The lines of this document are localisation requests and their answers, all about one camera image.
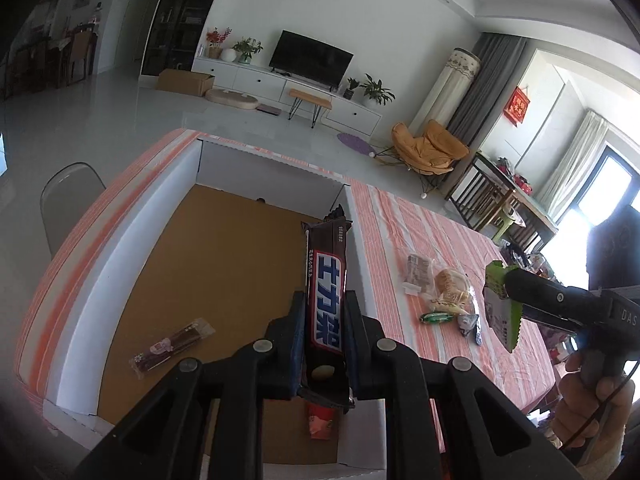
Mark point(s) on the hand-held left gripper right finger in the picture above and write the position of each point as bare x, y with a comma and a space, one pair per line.
362, 355

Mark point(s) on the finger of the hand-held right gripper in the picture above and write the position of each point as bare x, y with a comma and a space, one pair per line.
550, 292
555, 321

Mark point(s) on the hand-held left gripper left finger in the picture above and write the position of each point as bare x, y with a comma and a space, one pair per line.
285, 355

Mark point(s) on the lime green snack packet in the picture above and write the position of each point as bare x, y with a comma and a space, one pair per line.
500, 312

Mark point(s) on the brown chocolate bar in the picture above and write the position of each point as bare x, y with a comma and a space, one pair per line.
325, 300

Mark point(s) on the red snack packet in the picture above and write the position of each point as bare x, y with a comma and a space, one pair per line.
320, 422

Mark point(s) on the small dark green candy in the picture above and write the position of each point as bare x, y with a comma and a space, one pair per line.
437, 318

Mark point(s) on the silver green snack packet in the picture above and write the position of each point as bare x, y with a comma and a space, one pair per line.
469, 327

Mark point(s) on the pale yellow snack packet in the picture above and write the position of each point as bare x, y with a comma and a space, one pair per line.
442, 306

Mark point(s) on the yellow bread loaf bag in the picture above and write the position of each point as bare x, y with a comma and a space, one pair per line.
452, 284

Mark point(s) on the brown sliced cake bag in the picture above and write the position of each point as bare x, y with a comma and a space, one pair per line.
419, 270

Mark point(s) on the dark red sausage stick packet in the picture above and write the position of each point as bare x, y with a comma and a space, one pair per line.
170, 345

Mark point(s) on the white-sided cardboard box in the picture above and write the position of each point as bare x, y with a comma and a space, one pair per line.
200, 270

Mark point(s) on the person's right hand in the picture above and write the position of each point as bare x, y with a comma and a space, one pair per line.
580, 410

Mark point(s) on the cluster of bottles and jars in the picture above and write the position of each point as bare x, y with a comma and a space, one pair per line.
537, 262

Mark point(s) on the lime green plastic stool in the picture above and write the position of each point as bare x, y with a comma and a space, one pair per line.
509, 225

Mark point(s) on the dark wooden side table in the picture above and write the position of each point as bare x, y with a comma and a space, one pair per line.
530, 205

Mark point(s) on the red gift box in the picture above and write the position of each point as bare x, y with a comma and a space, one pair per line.
522, 183

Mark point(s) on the dark framed window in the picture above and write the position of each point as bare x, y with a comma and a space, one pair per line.
607, 180

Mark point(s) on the dark wooden chair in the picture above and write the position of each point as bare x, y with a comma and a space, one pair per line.
475, 190

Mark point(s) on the white curtain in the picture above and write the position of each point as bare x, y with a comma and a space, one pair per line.
575, 160

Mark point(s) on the orange lounge chair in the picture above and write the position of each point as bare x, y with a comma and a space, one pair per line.
430, 147

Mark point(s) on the purple floor mat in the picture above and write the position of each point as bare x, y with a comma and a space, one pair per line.
352, 141

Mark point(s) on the grey curtain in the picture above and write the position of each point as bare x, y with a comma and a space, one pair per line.
487, 85

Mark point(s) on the white standing air conditioner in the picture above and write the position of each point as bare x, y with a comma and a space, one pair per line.
450, 85

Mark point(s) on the dark floor scale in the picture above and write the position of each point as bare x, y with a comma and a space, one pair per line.
268, 109

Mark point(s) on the wooden bench with hairpin legs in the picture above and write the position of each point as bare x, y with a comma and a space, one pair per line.
310, 97

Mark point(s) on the beige round floor cushion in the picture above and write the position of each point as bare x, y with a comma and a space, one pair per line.
232, 98

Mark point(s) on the large green potted plant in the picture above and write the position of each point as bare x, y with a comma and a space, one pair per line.
376, 91

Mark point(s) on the grey chair back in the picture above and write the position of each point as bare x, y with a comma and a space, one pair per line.
70, 200

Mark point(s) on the small dark potted plant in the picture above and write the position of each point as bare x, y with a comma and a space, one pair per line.
351, 89

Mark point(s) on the white television cabinet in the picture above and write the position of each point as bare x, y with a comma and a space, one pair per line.
250, 77

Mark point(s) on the brown cardboard box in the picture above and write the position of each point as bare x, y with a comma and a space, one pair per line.
185, 82

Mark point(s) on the black flat television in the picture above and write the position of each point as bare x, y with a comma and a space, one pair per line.
312, 57

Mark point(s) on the round white vase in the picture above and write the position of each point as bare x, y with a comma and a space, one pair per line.
228, 55

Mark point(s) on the leafy plant in vase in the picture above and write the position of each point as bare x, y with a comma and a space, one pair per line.
246, 50

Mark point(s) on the red flowers in vase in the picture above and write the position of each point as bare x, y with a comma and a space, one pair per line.
216, 42

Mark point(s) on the black glass display cabinet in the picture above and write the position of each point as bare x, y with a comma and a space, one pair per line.
185, 15

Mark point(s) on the wooden dining chair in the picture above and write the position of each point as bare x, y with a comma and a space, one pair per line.
80, 55

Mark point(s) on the red wall hanging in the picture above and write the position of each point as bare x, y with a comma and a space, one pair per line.
517, 106

